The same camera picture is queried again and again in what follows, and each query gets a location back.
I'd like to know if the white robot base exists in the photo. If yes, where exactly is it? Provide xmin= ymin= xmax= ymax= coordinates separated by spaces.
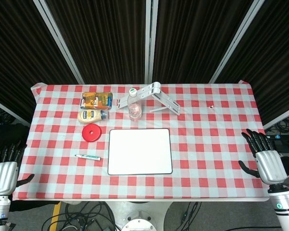
xmin=105 ymin=201 xmax=174 ymax=231

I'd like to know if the white board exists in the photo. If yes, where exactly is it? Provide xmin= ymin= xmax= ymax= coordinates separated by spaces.
xmin=107 ymin=128 xmax=173 ymax=176

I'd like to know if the mayonnaise squeeze bottle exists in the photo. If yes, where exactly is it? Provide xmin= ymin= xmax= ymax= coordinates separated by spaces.
xmin=78 ymin=109 xmax=110 ymax=125

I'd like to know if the clear plastic water bottle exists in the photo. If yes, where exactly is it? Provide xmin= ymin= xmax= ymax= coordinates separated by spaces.
xmin=128 ymin=88 xmax=143 ymax=122

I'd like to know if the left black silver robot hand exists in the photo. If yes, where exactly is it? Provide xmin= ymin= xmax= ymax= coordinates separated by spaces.
xmin=0 ymin=141 xmax=35 ymax=196

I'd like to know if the black cable green plug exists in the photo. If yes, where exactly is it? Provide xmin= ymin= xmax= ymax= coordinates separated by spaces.
xmin=180 ymin=202 xmax=201 ymax=225

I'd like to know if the red round plastic lid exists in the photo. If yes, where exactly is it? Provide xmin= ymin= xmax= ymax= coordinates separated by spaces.
xmin=82 ymin=124 xmax=102 ymax=142

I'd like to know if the black power strip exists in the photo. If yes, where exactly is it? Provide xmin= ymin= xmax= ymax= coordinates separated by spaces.
xmin=266 ymin=134 xmax=289 ymax=153

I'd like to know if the red white checkered tablecloth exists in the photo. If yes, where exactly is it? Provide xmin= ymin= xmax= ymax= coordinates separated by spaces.
xmin=15 ymin=81 xmax=271 ymax=202

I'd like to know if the orange yellow snack box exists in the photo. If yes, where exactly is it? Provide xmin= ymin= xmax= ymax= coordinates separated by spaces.
xmin=80 ymin=91 xmax=114 ymax=110

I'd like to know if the grey metal partition rail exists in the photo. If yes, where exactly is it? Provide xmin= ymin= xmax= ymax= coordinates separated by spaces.
xmin=263 ymin=103 xmax=289 ymax=130
xmin=0 ymin=96 xmax=31 ymax=127

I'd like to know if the black floor cable bundle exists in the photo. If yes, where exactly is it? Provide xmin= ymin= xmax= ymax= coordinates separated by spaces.
xmin=59 ymin=201 xmax=118 ymax=231

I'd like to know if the grey metal partition post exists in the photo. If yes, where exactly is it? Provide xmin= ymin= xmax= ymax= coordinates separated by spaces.
xmin=208 ymin=0 xmax=265 ymax=84
xmin=33 ymin=0 xmax=85 ymax=85
xmin=144 ymin=0 xmax=159 ymax=84

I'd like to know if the white marker pen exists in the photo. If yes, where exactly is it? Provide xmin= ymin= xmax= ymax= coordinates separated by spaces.
xmin=74 ymin=154 xmax=102 ymax=161

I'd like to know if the white folding laptop stand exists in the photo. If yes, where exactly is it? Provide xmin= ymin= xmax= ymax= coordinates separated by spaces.
xmin=117 ymin=81 xmax=181 ymax=116

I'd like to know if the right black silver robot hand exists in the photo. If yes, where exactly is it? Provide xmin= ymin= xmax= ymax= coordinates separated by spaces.
xmin=238 ymin=128 xmax=289 ymax=185

